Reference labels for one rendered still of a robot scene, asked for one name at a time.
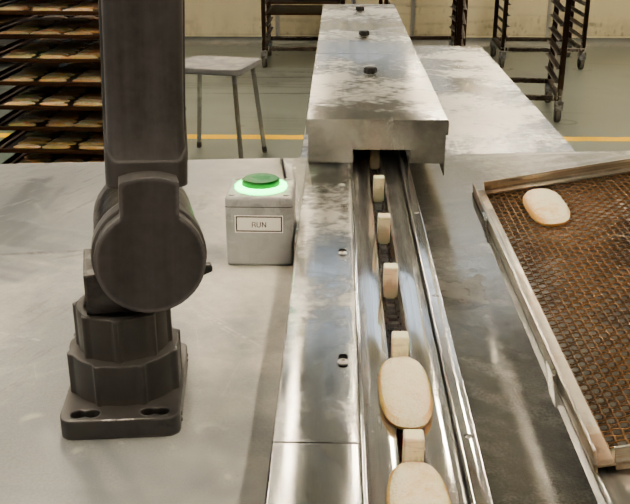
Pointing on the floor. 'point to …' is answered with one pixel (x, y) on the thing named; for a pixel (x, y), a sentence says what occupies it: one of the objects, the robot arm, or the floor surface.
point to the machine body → (482, 105)
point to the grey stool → (223, 66)
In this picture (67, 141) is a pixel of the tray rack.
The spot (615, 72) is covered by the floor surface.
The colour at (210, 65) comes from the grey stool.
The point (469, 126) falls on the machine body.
